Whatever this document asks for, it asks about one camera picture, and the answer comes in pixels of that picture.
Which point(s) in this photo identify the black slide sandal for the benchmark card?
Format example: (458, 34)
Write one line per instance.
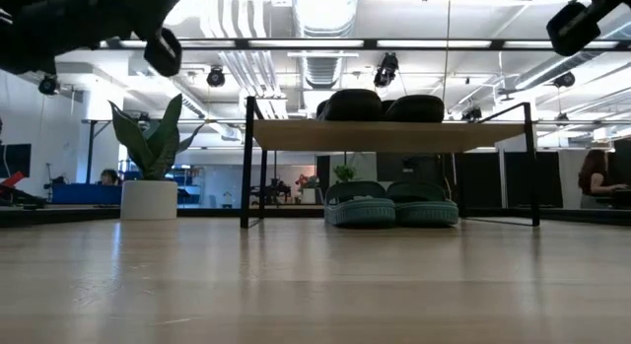
(352, 105)
(416, 110)

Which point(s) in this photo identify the green slide sandal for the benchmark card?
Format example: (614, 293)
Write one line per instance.
(360, 211)
(426, 212)

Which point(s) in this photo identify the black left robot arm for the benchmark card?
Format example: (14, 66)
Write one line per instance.
(49, 28)

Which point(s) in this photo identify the black ceiling spotlight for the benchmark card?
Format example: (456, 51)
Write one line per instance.
(48, 85)
(215, 78)
(387, 70)
(564, 80)
(471, 115)

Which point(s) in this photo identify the green snake plant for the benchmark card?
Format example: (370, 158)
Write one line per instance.
(158, 147)

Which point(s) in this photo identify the person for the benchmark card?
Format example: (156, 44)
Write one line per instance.
(109, 177)
(594, 181)

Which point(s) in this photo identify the white plant pot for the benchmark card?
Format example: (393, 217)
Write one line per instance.
(148, 201)

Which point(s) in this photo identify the black partition panels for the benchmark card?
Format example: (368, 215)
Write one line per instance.
(483, 181)

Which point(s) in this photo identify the red flowers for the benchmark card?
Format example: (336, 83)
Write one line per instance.
(306, 181)

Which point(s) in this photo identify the small green background plant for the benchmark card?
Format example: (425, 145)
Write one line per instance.
(345, 172)

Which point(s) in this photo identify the dark wall monitor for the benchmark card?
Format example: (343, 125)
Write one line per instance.
(15, 160)

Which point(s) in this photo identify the black metal table frame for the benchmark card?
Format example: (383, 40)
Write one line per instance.
(59, 217)

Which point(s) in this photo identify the black overhead frame bar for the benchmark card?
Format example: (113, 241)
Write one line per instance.
(370, 44)

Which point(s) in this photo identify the wooden shelf with black frame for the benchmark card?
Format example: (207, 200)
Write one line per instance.
(384, 137)

